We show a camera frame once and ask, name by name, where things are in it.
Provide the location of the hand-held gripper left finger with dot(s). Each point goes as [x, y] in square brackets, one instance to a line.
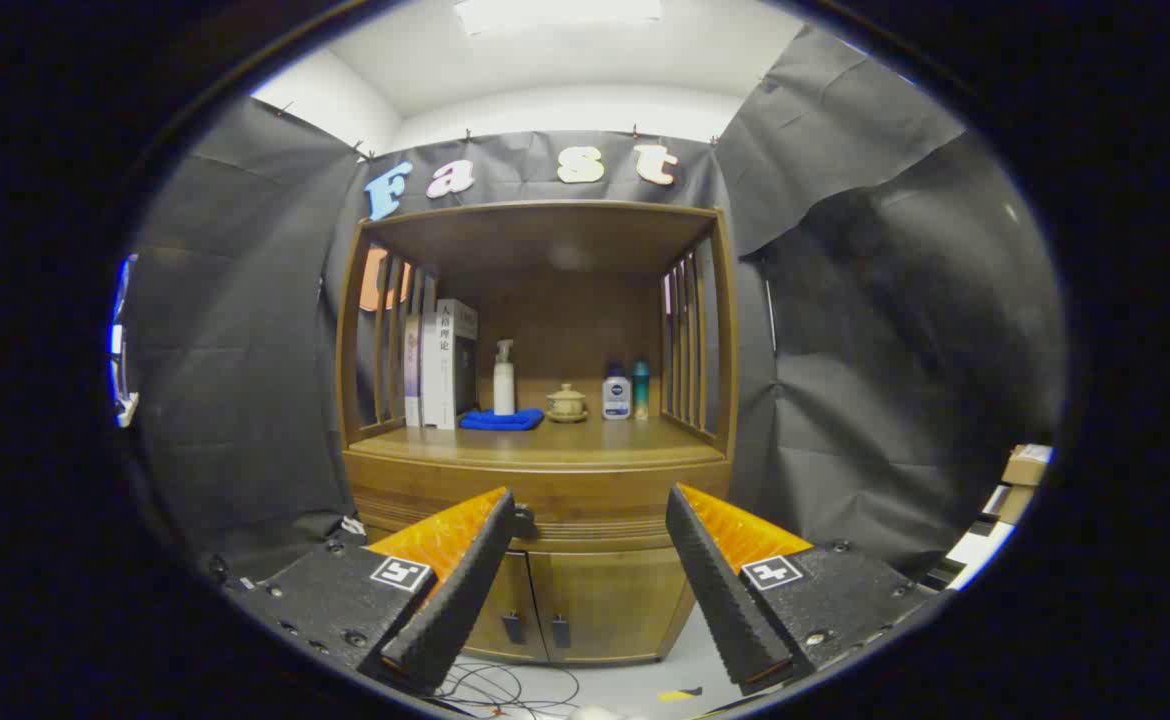
[455, 600]

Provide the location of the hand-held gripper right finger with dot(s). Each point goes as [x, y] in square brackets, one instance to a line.
[725, 600]

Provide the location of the wooden drawer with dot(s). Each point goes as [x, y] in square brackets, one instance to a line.
[595, 500]

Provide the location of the wooden cabinet door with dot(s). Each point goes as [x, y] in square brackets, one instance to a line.
[515, 595]
[615, 600]

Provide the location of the wooden countertop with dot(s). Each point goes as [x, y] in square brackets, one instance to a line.
[595, 440]

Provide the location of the wooden cabinet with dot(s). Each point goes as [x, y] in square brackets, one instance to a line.
[545, 240]

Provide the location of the yellow floor tape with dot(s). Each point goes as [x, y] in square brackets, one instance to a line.
[675, 694]

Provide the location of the blue folded cloth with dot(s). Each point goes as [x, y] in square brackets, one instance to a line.
[500, 420]

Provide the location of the white pump bottle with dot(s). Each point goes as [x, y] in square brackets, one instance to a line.
[504, 390]

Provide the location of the thin pale book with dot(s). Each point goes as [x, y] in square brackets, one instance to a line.
[413, 380]

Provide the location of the beige lidded teacup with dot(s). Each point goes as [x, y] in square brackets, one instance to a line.
[566, 403]

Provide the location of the teal bottle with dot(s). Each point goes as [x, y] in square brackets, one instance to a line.
[640, 390]

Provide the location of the white bottle with blue cap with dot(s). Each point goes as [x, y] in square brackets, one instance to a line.
[616, 398]

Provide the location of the thick white book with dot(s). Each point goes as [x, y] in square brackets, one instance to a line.
[440, 370]

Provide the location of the white furniture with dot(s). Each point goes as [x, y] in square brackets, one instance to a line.
[975, 550]

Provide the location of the black backdrop cloth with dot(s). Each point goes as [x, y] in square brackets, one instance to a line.
[245, 350]

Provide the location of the cardboard box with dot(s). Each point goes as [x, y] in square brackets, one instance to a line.
[1027, 465]

